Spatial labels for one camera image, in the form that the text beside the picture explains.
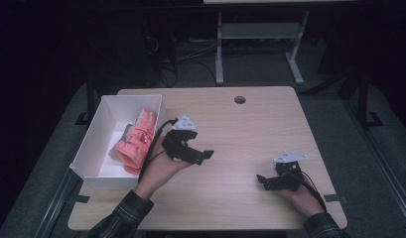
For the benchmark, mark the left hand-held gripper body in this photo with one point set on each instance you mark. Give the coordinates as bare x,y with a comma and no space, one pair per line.
172,142

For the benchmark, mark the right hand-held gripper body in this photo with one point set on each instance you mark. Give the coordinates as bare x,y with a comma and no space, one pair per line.
290,178

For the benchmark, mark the grey and pink knit glove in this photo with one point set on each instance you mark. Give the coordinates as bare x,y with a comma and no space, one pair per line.
127,131

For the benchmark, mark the white box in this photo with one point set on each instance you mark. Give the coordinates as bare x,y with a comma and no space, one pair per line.
101,132

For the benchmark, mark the person's right hand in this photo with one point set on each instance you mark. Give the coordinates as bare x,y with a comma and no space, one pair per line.
304,200

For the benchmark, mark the person's left hand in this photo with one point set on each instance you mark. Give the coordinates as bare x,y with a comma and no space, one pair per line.
157,170

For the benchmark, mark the black metal stand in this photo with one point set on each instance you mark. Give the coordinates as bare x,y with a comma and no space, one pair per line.
363,99

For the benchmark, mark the grey metal floor rail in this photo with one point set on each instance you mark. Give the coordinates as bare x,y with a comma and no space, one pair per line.
389,178
55,205

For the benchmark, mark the white metal frame table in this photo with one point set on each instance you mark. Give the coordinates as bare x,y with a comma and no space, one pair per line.
256,30

